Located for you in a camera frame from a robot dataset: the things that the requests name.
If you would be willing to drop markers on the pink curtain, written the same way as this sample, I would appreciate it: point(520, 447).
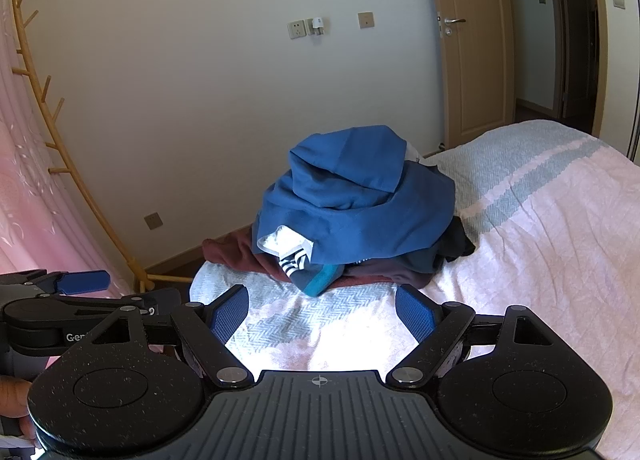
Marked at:
point(30, 190)

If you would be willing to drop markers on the person's left hand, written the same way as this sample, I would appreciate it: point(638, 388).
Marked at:
point(12, 397)

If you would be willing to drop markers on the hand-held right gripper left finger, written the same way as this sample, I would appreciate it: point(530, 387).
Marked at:
point(229, 316)

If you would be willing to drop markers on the light wooden door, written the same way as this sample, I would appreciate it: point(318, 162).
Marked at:
point(475, 65)

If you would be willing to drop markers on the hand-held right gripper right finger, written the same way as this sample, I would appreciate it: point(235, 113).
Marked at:
point(415, 312)

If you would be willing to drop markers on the maroon garment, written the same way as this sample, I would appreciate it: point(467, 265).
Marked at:
point(235, 255)

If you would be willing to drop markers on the black garment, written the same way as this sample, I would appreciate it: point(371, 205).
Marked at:
point(457, 240)

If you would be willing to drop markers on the blue sweatshirt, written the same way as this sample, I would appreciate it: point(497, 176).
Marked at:
point(350, 205)

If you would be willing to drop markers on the beige wall switch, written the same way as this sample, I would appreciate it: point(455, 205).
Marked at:
point(366, 19)

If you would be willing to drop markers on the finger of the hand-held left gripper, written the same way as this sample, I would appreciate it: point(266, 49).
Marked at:
point(85, 281)
point(165, 297)

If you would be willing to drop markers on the wooden coat rack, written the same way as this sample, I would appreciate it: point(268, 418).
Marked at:
point(120, 247)

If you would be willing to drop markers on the low beige wall socket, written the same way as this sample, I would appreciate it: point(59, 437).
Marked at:
point(153, 221)

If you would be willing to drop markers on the dark wooden door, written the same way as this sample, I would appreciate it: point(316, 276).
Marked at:
point(575, 40)

